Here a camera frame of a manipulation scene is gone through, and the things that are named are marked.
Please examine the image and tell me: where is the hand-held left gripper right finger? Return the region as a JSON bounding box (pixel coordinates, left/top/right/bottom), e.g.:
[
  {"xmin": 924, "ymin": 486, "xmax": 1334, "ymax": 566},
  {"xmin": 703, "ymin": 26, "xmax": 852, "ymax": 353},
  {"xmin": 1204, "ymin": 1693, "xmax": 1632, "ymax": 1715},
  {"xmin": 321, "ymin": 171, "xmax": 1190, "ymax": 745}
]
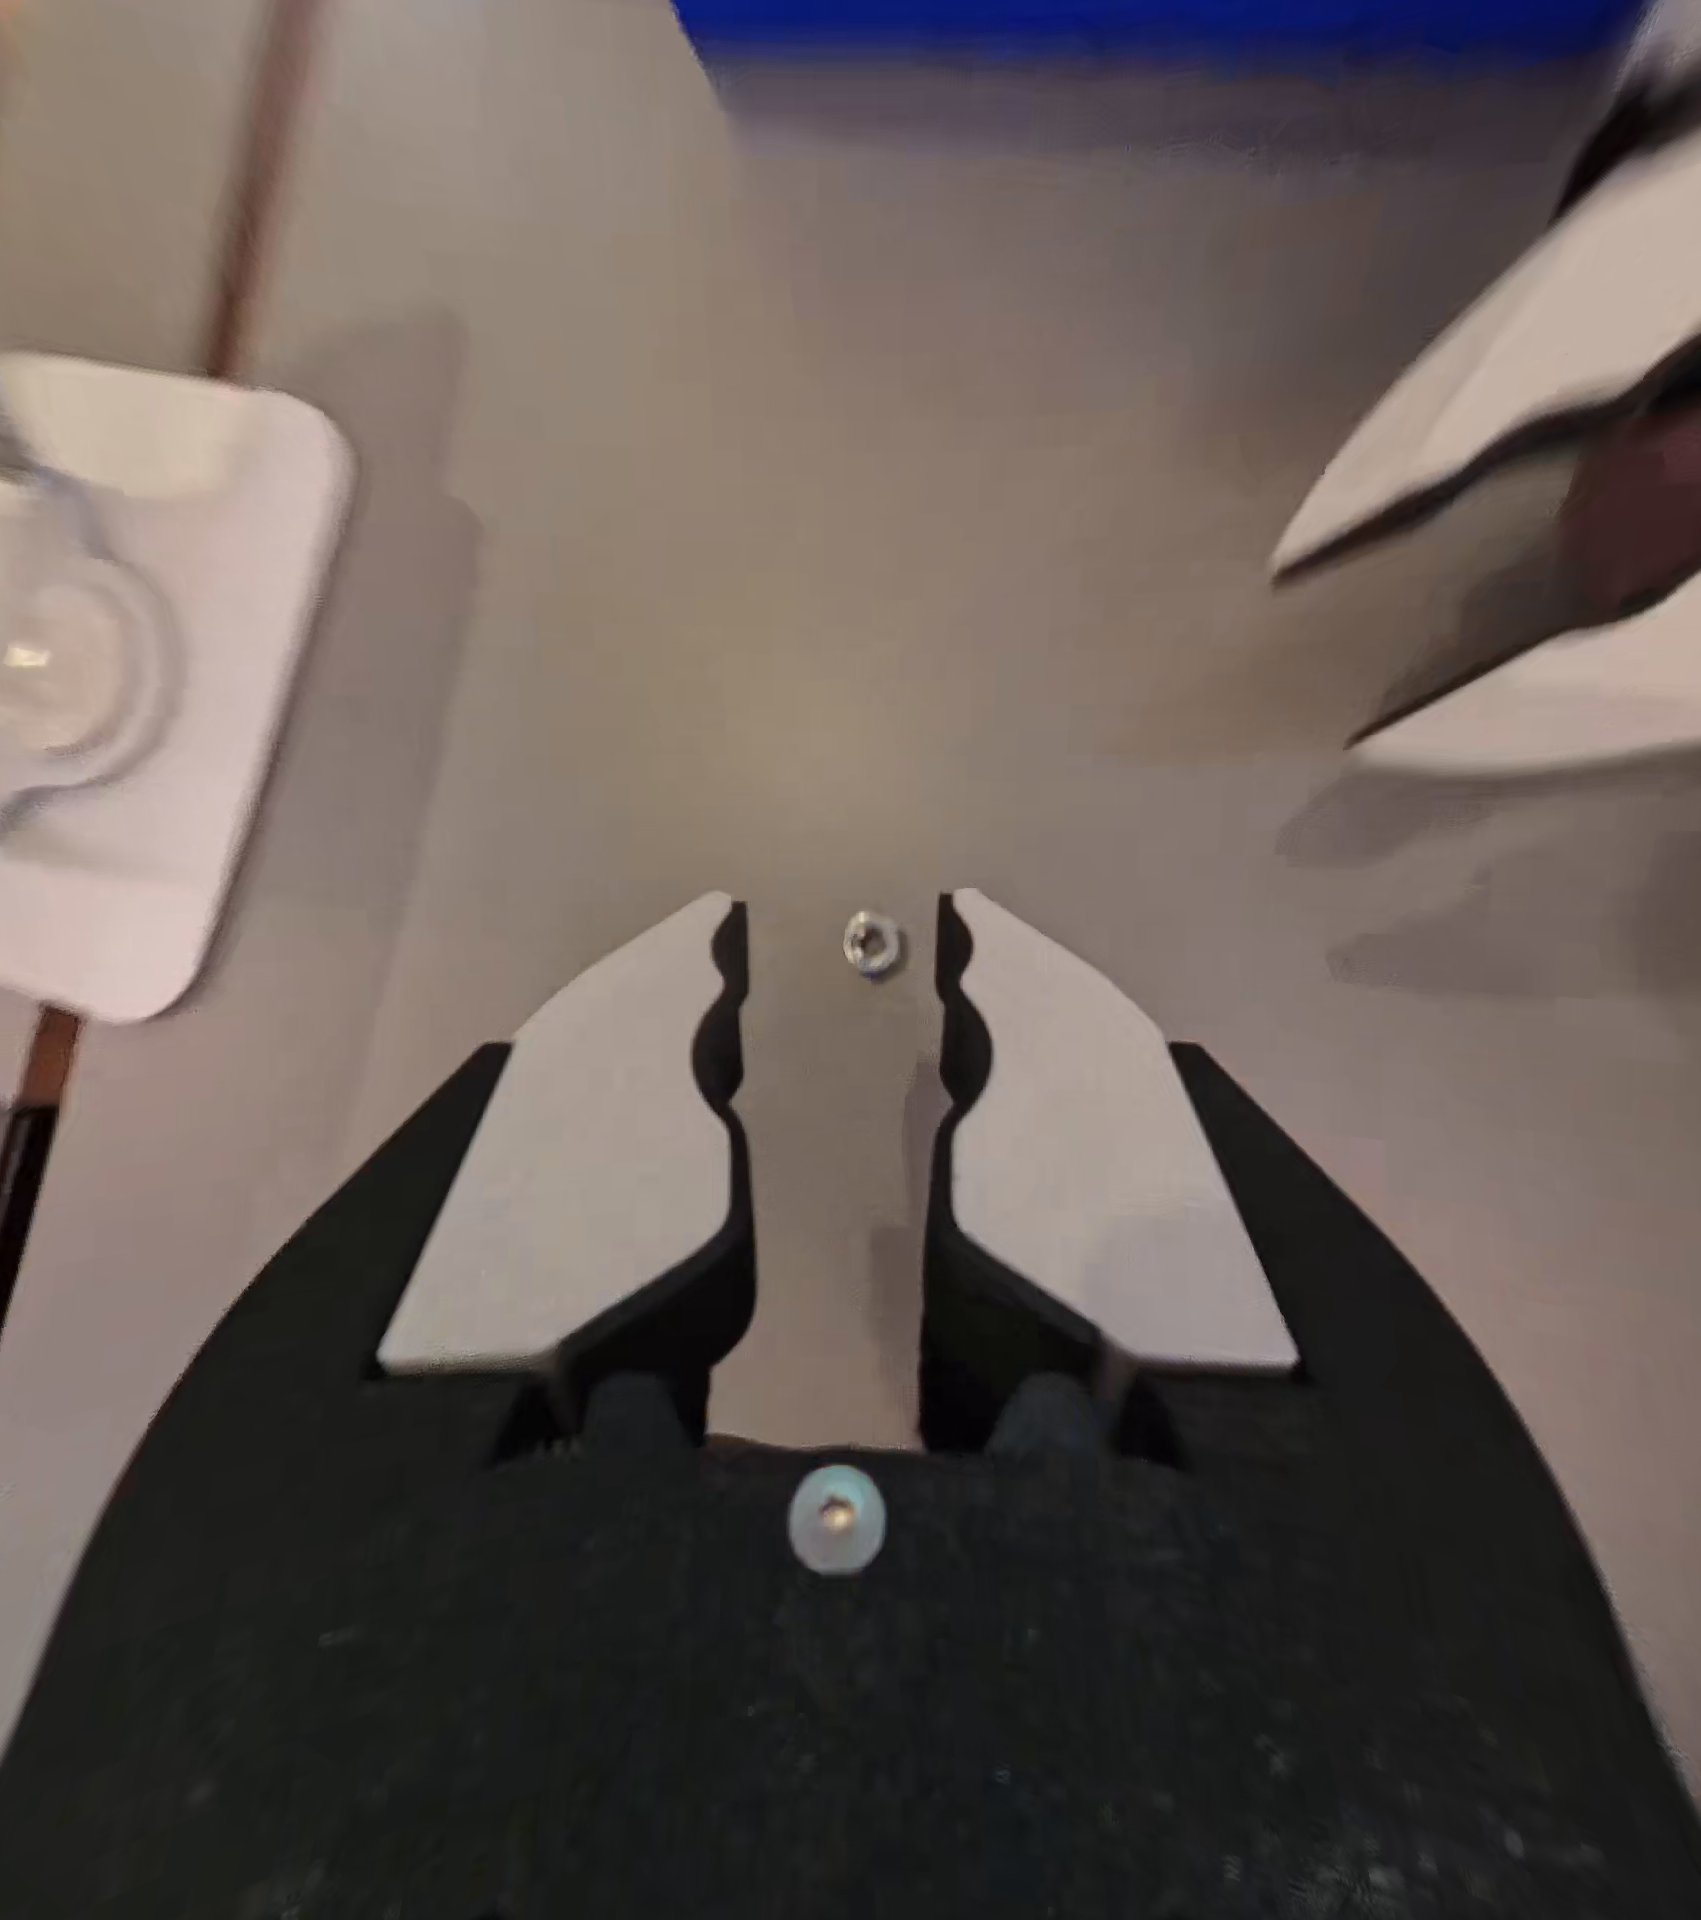
[{"xmin": 919, "ymin": 887, "xmax": 1305, "ymax": 1454}]

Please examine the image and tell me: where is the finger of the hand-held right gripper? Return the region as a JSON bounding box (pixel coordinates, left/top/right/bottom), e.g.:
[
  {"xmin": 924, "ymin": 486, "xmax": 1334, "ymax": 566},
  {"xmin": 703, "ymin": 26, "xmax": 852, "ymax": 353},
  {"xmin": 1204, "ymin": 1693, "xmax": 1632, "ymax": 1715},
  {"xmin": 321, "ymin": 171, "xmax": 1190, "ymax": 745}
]
[
  {"xmin": 1271, "ymin": 66, "xmax": 1701, "ymax": 588},
  {"xmin": 1345, "ymin": 536, "xmax": 1701, "ymax": 782}
]

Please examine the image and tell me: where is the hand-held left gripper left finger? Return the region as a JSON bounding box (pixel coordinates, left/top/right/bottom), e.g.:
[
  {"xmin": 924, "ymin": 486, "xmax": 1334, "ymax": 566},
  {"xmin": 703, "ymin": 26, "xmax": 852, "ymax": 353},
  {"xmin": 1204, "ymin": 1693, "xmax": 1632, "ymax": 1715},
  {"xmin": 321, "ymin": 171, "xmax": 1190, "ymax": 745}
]
[{"xmin": 374, "ymin": 887, "xmax": 762, "ymax": 1454}]

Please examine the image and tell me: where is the blue storage bin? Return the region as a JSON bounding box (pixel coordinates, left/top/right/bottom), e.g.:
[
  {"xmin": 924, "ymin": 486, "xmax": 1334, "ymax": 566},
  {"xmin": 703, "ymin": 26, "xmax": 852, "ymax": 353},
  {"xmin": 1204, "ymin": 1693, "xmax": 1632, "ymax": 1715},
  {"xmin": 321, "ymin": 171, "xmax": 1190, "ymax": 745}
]
[{"xmin": 671, "ymin": 0, "xmax": 1663, "ymax": 66}]

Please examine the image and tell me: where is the instruction board on white stand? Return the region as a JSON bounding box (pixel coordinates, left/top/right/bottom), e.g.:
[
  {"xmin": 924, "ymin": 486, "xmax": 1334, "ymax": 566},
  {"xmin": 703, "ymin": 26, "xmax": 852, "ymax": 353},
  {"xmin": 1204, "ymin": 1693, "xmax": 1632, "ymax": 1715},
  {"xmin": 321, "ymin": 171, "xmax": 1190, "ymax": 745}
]
[{"xmin": 0, "ymin": 0, "xmax": 356, "ymax": 1025}]

